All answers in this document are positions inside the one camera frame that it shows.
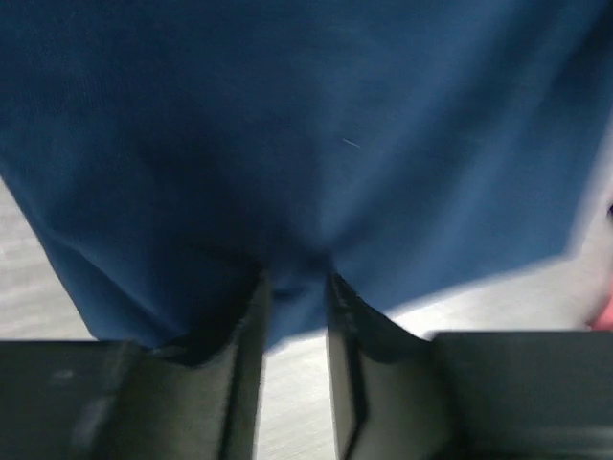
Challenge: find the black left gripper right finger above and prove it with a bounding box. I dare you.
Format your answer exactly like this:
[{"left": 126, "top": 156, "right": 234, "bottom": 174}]
[{"left": 326, "top": 274, "right": 612, "bottom": 459}]

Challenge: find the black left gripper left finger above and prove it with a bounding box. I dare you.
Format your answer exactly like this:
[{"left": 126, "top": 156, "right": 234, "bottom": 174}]
[{"left": 1, "top": 275, "right": 270, "bottom": 459}]

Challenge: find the navy blue t shirt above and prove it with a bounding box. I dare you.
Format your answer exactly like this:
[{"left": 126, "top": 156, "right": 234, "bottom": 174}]
[{"left": 1, "top": 1, "right": 612, "bottom": 347}]

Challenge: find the folded pink t shirt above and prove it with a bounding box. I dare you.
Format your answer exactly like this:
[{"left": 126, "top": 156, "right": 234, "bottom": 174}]
[{"left": 588, "top": 301, "right": 613, "bottom": 332}]

